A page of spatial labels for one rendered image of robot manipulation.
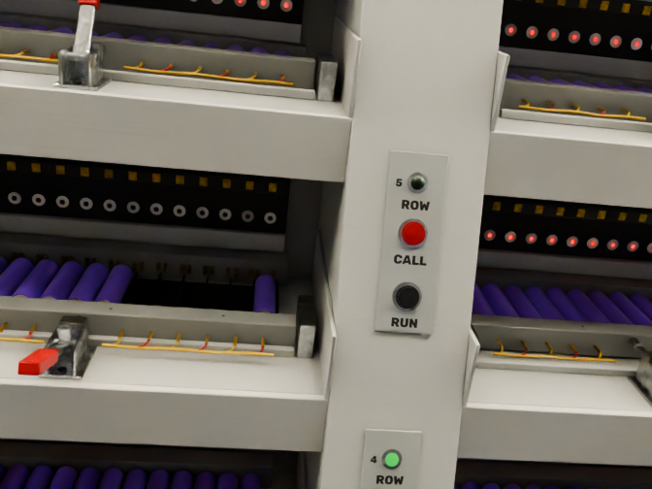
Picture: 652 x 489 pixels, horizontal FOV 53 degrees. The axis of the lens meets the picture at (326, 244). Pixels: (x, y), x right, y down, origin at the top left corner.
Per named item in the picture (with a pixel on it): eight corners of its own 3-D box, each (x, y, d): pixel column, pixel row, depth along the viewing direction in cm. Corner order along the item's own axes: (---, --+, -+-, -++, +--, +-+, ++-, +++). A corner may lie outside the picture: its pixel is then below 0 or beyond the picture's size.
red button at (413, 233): (424, 246, 44) (427, 222, 44) (401, 244, 44) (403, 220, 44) (421, 244, 45) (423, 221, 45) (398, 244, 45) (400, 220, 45)
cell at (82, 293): (109, 282, 57) (88, 319, 51) (86, 280, 57) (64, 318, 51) (108, 263, 56) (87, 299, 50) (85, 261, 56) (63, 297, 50)
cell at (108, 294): (133, 283, 57) (115, 321, 51) (111, 282, 57) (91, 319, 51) (133, 265, 56) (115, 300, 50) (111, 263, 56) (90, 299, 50)
